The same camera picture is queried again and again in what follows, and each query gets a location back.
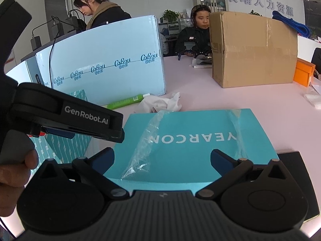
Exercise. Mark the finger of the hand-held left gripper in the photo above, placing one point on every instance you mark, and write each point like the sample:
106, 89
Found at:
57, 132

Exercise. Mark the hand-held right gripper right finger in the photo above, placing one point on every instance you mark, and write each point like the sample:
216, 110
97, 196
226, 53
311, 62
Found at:
221, 162

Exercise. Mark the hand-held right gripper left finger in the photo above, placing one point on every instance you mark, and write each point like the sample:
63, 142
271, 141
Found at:
103, 159

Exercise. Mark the teal patterned storage box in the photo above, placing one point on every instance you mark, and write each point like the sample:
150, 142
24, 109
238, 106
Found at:
65, 148

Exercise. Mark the teal box lid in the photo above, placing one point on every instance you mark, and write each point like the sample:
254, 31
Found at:
190, 140

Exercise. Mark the clear plastic film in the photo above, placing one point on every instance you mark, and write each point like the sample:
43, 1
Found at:
237, 120
143, 145

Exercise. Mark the pink desktop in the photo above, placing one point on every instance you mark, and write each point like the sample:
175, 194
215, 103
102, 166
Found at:
195, 90

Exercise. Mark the person's left hand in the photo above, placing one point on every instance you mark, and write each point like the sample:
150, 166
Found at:
12, 188

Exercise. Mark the green tube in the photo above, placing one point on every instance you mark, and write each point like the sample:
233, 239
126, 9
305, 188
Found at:
125, 102

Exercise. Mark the black power adapter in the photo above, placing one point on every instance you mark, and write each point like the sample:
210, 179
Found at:
35, 42
72, 22
57, 29

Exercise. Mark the black mat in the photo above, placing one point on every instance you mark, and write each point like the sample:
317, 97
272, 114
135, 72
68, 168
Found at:
296, 163

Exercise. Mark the large light blue carton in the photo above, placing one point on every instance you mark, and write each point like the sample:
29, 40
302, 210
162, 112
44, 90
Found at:
107, 47

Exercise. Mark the grey packet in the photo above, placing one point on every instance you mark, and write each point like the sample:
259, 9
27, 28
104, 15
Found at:
202, 62

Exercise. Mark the white plastic packet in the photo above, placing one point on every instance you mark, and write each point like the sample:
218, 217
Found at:
313, 98

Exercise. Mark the brown cardboard box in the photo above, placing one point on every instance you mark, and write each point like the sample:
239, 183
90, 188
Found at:
250, 50

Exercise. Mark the orange box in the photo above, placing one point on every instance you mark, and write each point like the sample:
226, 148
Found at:
302, 74

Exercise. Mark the white counter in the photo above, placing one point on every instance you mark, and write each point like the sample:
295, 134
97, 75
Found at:
307, 45

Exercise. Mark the green potted plant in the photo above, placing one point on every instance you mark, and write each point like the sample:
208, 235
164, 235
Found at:
170, 15

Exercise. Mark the blue folded cloth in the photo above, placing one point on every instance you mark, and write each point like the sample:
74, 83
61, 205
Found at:
293, 23

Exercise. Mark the grey glass-door cabinet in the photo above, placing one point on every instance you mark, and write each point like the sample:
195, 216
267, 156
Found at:
209, 2

